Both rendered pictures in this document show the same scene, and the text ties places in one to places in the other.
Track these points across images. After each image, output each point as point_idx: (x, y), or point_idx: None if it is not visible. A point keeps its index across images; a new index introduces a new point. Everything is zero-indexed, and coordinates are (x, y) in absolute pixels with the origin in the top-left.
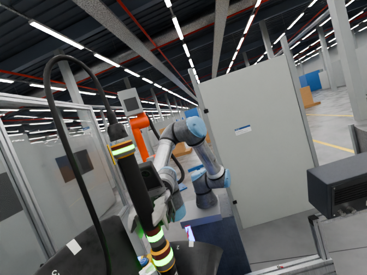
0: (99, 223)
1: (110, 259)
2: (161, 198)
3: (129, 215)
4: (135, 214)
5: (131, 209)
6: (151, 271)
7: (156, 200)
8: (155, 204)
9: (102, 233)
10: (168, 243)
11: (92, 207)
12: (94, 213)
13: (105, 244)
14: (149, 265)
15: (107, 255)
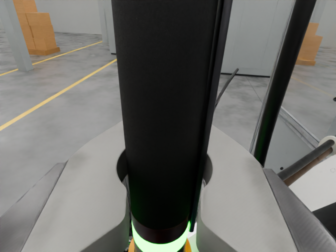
0: (277, 67)
1: (254, 153)
2: (62, 226)
3: (246, 151)
4: (209, 142)
5: (292, 205)
6: (188, 234)
7: (105, 215)
8: (116, 167)
9: (268, 94)
10: (129, 249)
11: (295, 2)
12: (288, 24)
13: (261, 119)
14: (195, 249)
15: (256, 141)
